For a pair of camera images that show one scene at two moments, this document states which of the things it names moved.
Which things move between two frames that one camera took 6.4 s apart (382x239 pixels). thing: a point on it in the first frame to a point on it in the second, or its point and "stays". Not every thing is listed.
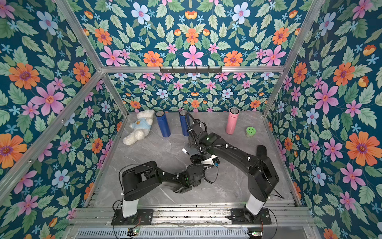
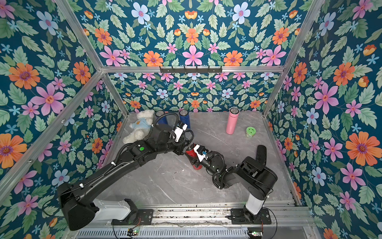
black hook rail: x=191 y=70 stays
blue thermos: x=163 y=123 stays
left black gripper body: x=195 y=161 to x=176 y=148
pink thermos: x=234 y=113 stays
